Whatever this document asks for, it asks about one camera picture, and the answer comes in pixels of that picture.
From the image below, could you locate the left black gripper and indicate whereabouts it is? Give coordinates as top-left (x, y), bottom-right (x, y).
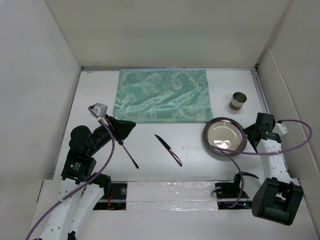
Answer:
top-left (87, 113), bottom-right (136, 155)

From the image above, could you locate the round plate with dark rim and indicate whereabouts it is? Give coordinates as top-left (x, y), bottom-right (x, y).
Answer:
top-left (203, 117), bottom-right (248, 157)

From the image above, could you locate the green patterned cloth placemat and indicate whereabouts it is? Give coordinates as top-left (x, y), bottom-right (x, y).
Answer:
top-left (113, 70), bottom-right (213, 124)

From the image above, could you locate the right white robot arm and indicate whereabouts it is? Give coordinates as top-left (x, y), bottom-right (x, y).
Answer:
top-left (231, 112), bottom-right (304, 226)

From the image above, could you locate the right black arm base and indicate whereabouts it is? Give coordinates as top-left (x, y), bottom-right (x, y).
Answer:
top-left (211, 173), bottom-right (252, 210)

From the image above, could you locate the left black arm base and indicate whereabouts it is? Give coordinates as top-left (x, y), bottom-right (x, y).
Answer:
top-left (93, 181), bottom-right (128, 211)

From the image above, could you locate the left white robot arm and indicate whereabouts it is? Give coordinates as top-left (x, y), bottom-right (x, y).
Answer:
top-left (38, 116), bottom-right (136, 240)

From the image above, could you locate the black metal fork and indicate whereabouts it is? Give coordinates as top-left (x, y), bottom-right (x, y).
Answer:
top-left (119, 140), bottom-right (139, 169)

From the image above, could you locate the metal cup with white band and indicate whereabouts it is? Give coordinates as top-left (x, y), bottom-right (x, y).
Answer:
top-left (229, 92), bottom-right (247, 111)

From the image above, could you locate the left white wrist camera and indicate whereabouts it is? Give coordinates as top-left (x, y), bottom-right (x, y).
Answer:
top-left (88, 102), bottom-right (108, 120)

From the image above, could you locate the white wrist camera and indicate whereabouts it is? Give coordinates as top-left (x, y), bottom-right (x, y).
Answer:
top-left (272, 122), bottom-right (288, 137)
top-left (88, 102), bottom-right (108, 120)

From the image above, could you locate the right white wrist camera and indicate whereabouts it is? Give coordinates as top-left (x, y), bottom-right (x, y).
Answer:
top-left (272, 122), bottom-right (288, 137)

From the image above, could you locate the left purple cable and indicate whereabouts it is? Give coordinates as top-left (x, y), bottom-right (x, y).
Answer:
top-left (24, 106), bottom-right (116, 240)

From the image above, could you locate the black handled table knife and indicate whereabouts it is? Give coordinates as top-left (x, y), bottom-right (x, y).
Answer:
top-left (155, 134), bottom-right (183, 167)

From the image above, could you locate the aluminium table edge rail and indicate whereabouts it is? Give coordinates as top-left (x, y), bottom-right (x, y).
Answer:
top-left (250, 70), bottom-right (290, 182)

